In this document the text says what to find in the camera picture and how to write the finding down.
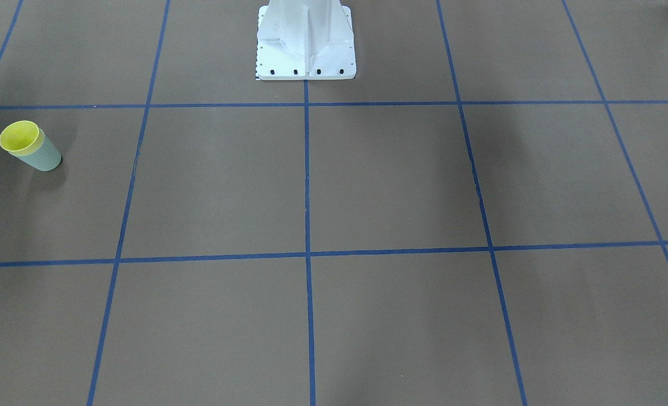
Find green plastic cup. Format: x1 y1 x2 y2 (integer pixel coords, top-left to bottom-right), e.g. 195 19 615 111
16 129 63 171

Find yellow plastic cup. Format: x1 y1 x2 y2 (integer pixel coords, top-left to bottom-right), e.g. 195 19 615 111
0 120 46 157

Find brown table mat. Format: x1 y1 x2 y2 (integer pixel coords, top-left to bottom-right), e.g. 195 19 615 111
0 1 668 405

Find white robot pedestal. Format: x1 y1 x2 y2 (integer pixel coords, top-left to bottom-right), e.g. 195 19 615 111
255 1 357 81

